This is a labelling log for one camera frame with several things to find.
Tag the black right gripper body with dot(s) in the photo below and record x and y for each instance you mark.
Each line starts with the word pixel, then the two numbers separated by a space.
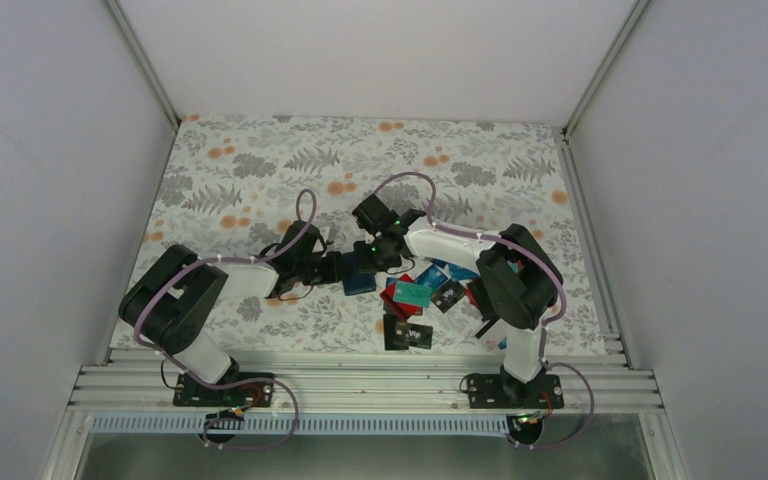
pixel 377 258

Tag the black patterned card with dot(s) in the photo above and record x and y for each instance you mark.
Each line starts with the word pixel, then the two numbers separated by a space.
pixel 448 295

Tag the floral patterned table mat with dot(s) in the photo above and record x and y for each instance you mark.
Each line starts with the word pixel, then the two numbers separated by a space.
pixel 235 183

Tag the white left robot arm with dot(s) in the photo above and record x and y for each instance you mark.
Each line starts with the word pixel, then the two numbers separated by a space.
pixel 169 305

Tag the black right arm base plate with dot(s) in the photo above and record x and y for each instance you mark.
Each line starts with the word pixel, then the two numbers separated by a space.
pixel 497 391

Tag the dark blue card holder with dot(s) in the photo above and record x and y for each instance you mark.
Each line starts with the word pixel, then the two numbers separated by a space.
pixel 354 281

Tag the white card right pile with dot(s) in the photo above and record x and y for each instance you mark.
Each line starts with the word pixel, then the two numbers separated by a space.
pixel 494 341

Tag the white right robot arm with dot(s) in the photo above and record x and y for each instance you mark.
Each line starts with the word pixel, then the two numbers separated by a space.
pixel 524 287

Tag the teal card in pile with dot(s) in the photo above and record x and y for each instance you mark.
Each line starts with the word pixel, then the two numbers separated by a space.
pixel 409 293

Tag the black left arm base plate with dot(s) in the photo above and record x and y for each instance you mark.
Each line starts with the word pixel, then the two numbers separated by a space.
pixel 256 393

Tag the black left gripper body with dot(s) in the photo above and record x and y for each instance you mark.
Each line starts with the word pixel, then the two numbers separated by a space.
pixel 315 276

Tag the grey slotted cable duct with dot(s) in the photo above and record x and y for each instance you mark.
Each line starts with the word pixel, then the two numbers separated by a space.
pixel 307 424

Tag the aluminium rail frame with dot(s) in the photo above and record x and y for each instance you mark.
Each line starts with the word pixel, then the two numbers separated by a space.
pixel 390 382

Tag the black card lower pile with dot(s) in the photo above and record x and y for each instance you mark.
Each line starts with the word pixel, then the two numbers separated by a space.
pixel 400 335

